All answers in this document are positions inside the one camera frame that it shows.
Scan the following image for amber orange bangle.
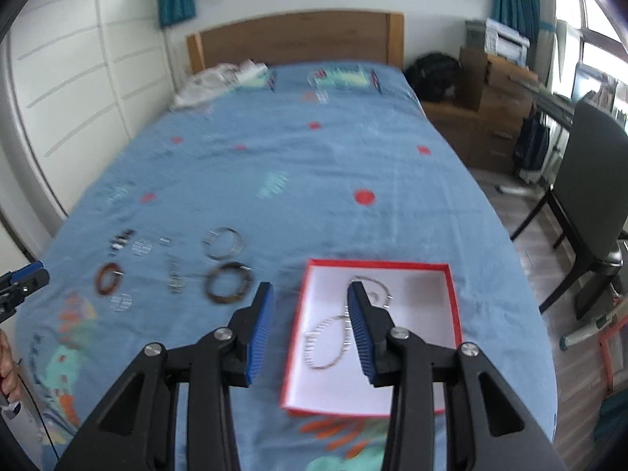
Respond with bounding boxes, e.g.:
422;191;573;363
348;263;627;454
95;263;124;296

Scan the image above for dark beaded bracelet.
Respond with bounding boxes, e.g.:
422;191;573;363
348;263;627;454
107;227;137;256

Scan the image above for silver wristwatch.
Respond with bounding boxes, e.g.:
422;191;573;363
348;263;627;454
168;259;184;294

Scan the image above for silver bead necklace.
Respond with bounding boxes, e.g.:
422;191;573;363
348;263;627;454
302;275;394;372

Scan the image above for thin silver wire bangle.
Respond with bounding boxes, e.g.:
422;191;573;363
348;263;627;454
202;226;244;261

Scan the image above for dark brown bangle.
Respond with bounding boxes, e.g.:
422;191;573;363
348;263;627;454
204;261;253;304

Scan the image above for red jewelry box tray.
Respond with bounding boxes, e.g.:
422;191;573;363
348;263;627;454
281;258;463;418

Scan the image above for person's left hand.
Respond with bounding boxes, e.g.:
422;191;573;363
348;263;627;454
0;332;21;403

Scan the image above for white wardrobe doors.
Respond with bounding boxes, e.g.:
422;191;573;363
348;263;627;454
9;0;173;215

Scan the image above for dark green chair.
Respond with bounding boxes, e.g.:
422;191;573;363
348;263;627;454
510;99;627;312

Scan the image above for dark blue hanging bag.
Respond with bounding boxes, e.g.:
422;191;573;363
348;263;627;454
512;113;550;184

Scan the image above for wooden drawer cabinet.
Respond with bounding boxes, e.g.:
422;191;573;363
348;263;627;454
422;48;539;173

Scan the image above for blue patterned bed sheet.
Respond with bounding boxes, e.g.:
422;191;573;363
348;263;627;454
16;64;558;470

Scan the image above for black backpack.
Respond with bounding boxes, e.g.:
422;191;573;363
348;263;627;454
403;52;461;102

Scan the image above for wooden headboard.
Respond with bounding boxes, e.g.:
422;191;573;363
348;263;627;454
186;10;405;73

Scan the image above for white printer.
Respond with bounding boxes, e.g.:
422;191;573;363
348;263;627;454
465;18;530;67

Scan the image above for right teal curtain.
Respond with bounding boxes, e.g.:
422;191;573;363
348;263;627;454
491;0;541;52

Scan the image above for black cable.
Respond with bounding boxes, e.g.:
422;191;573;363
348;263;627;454
14;359;63;457

